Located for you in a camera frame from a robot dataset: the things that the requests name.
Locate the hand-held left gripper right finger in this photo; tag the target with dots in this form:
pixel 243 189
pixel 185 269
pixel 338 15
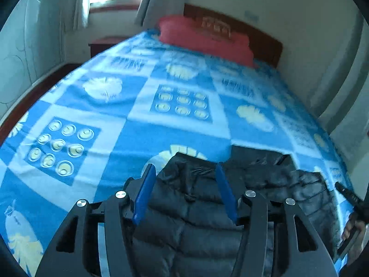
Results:
pixel 227 196

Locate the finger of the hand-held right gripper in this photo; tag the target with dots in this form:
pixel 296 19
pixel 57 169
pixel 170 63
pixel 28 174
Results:
pixel 350 196

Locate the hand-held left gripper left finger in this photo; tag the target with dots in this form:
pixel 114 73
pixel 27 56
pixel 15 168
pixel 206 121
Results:
pixel 145 193

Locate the black puffer jacket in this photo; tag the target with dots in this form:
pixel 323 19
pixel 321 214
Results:
pixel 196 207

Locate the person's right hand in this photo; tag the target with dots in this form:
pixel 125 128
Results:
pixel 350 225

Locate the blue patterned bed sheet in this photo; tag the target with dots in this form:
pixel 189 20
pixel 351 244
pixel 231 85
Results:
pixel 115 121

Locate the light grey curtain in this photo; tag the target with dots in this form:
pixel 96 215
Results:
pixel 82 3
pixel 346 92
pixel 161 0

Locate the wooden nightstand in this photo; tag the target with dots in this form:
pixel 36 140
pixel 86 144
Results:
pixel 106 44

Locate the red pillow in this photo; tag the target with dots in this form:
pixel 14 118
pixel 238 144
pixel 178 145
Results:
pixel 201 43

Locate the wooden headboard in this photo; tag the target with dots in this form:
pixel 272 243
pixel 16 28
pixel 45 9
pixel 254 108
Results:
pixel 259 39

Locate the brown printed cushion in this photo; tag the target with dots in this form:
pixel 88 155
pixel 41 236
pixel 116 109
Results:
pixel 214 27

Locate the wooden window sill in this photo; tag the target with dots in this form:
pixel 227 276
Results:
pixel 115 5

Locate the white patterned wardrobe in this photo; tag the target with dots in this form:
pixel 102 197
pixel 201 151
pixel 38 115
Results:
pixel 23 40

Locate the wooden bed frame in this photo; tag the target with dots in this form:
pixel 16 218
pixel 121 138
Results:
pixel 37 89

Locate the wall socket plate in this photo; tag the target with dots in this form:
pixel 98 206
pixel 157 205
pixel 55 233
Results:
pixel 250 15

